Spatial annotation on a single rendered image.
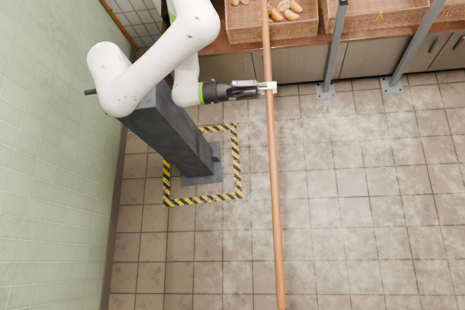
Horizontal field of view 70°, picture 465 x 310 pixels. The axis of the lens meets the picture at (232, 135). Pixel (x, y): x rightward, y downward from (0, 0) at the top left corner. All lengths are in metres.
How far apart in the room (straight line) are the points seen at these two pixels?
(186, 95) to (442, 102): 1.99
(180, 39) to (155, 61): 0.12
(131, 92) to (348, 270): 1.78
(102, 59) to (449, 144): 2.26
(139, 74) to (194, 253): 1.59
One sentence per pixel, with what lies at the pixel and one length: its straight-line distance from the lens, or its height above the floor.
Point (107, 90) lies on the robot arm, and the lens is 1.21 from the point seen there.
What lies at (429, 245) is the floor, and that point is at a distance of 2.52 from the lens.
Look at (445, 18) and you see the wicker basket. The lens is 2.40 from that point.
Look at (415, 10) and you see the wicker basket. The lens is 2.26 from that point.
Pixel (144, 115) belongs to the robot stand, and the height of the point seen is 1.11.
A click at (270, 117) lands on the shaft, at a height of 1.18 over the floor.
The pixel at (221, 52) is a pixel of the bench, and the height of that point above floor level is 0.58.
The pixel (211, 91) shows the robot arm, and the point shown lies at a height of 1.21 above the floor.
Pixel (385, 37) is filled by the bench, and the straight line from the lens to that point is 2.30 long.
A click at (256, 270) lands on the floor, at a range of 2.38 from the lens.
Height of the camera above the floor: 2.37
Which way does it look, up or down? 67 degrees down
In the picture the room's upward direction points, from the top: 25 degrees counter-clockwise
